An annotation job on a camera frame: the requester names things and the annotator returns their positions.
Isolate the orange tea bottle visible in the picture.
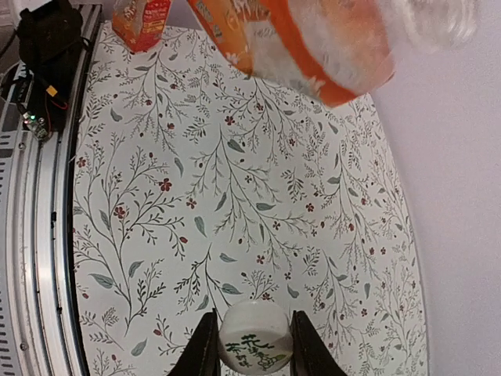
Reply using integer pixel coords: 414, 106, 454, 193
112, 0, 171, 53
190, 1, 479, 107

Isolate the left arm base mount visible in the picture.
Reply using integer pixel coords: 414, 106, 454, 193
17, 1, 84, 134

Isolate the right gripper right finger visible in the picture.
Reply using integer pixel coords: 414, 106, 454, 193
290, 311, 347, 376

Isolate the white bottle cap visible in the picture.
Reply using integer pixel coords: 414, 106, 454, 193
218, 301, 294, 375

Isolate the floral patterned table mat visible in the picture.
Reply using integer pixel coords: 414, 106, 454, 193
73, 23, 428, 375

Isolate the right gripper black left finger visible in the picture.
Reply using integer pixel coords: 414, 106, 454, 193
168, 309, 221, 376

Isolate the aluminium front rail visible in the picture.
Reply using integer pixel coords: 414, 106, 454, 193
1, 4, 102, 375

